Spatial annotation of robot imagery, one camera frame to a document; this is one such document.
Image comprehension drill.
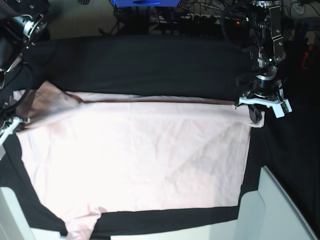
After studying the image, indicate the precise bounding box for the white frame right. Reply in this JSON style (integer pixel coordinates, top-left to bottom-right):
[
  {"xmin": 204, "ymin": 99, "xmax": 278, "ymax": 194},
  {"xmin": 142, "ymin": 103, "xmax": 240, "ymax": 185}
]
[{"xmin": 233, "ymin": 166, "xmax": 318, "ymax": 240}]

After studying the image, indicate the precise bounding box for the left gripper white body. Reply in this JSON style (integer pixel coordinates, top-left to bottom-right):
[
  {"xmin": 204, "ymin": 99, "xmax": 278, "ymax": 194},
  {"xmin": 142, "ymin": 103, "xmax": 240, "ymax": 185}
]
[{"xmin": 234, "ymin": 84, "xmax": 292, "ymax": 118}]

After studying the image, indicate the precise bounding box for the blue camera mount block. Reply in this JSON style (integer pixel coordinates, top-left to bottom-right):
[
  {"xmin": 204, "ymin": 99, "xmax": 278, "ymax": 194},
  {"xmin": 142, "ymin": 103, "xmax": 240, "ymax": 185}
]
[{"xmin": 111, "ymin": 0, "xmax": 180, "ymax": 8}]

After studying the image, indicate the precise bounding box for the red clamp at right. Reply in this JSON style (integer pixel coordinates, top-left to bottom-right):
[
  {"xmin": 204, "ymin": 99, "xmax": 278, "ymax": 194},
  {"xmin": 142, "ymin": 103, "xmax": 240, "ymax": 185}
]
[{"xmin": 301, "ymin": 44, "xmax": 313, "ymax": 71}]

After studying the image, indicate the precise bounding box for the black power strip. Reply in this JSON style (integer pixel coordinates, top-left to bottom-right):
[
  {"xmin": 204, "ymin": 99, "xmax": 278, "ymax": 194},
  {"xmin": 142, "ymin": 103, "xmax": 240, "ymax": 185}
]
[{"xmin": 174, "ymin": 13, "xmax": 247, "ymax": 27}]

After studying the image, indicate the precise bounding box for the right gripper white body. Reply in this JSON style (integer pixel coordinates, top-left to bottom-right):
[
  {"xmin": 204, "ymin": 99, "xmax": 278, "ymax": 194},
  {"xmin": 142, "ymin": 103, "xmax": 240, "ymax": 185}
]
[{"xmin": 0, "ymin": 116, "xmax": 28, "ymax": 160}]

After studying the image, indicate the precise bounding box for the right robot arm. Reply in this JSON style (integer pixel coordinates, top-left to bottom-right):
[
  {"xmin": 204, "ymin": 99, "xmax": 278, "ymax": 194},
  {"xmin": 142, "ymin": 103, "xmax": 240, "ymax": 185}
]
[{"xmin": 0, "ymin": 0, "xmax": 50, "ymax": 158}]

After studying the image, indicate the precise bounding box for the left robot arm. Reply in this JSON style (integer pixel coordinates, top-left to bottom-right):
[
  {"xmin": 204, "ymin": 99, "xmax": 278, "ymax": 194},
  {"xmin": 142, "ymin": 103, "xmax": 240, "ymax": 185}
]
[{"xmin": 220, "ymin": 0, "xmax": 292, "ymax": 124}]

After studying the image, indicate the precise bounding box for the white frame left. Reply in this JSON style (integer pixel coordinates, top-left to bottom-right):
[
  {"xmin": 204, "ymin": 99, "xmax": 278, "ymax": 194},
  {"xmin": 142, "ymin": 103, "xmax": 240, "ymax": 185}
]
[{"xmin": 0, "ymin": 187, "xmax": 61, "ymax": 240}]

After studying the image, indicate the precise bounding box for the white frame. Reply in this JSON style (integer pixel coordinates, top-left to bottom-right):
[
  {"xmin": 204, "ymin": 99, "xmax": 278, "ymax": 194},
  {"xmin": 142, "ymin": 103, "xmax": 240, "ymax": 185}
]
[
  {"xmin": 0, "ymin": 187, "xmax": 61, "ymax": 240},
  {"xmin": 233, "ymin": 166, "xmax": 318, "ymax": 240}
]

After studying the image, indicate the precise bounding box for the light pink T-shirt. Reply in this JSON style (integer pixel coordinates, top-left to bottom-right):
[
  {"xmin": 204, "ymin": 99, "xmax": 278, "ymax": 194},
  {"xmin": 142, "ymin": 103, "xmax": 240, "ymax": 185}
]
[{"xmin": 16, "ymin": 82, "xmax": 264, "ymax": 240}]

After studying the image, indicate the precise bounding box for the black table cloth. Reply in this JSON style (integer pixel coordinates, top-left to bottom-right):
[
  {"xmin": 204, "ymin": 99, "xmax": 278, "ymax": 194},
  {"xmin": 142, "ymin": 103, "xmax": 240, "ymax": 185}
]
[{"xmin": 0, "ymin": 35, "xmax": 320, "ymax": 239}]

